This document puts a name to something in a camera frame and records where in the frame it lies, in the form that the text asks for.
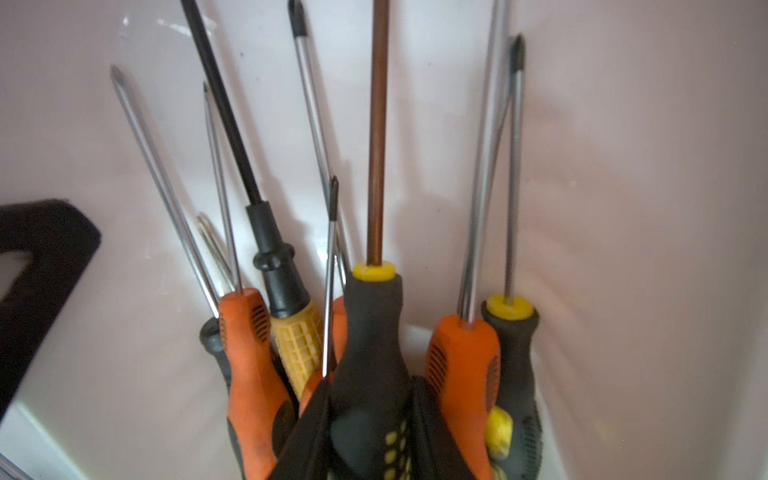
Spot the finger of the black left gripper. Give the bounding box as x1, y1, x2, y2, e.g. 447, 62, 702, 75
1, 199, 101, 413

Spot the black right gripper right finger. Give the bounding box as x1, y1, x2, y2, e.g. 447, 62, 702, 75
410, 376, 475, 479

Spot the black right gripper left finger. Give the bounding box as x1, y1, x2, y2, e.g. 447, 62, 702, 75
268, 379, 332, 480

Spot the black yellow-collar brown-shaft screwdriver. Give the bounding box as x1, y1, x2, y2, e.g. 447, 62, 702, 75
329, 1, 410, 479

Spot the orange flathead screwdriver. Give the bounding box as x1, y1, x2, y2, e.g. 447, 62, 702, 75
427, 1, 510, 479

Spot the small black orange screwdriver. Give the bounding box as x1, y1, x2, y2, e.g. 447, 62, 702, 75
299, 176, 339, 416

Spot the white plastic storage box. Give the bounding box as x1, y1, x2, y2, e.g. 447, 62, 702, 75
1, 1, 767, 479

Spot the orange phillips screwdriver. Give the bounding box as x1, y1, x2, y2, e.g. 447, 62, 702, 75
287, 1, 350, 377

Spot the yellow black-shaft screwdriver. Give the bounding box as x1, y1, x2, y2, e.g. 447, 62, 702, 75
182, 1, 321, 398

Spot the yellow flathead screwdriver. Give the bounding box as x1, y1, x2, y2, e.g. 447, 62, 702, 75
196, 212, 235, 291

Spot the black thin-shaft screwdriver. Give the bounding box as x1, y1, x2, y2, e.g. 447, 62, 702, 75
110, 64, 232, 393

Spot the black yellow-collar phillips screwdriver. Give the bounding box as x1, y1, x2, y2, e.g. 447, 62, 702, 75
481, 34, 543, 479

